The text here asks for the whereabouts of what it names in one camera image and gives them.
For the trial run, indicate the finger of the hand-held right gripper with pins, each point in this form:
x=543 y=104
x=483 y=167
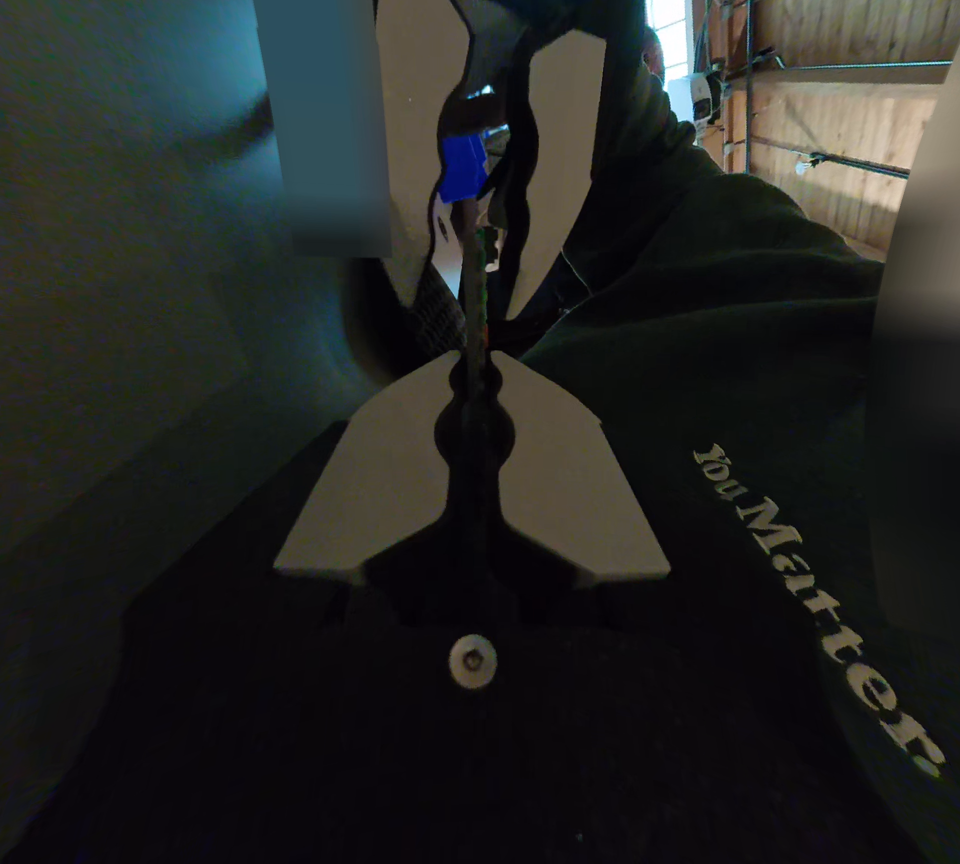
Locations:
x=562 y=129
x=412 y=92

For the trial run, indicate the dark green sweatshirt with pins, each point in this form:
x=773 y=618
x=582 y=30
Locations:
x=712 y=392

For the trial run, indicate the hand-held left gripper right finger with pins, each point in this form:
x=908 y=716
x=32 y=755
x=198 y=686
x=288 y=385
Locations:
x=577 y=497

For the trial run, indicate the blue storage bin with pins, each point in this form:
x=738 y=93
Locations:
x=461 y=171

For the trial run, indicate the small white ceiling device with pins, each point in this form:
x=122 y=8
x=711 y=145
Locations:
x=705 y=96

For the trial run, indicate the grey studded baseplate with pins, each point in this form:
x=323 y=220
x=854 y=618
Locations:
x=474 y=294

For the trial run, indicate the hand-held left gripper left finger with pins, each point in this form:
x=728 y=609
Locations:
x=375 y=489

